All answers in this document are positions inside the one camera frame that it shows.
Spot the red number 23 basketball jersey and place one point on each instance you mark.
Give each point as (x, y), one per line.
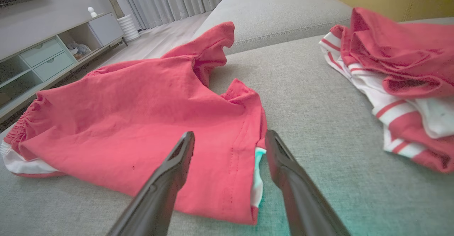
(390, 51)

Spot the red shorts with white stripe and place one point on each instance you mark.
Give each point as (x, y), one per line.
(124, 115)

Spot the grey soft toy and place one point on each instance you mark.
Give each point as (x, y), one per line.
(79, 48)

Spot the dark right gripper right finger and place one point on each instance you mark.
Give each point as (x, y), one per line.
(305, 207)

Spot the large grey sofa seat cushion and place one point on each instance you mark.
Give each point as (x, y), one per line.
(312, 97)

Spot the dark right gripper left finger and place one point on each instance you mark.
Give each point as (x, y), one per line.
(156, 204)

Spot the long low television cabinet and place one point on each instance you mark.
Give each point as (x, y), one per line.
(46, 56)

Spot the white ribbed plant pot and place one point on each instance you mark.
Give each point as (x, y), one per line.
(128, 28)

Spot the small white figurine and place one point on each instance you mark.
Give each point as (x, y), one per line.
(92, 13)

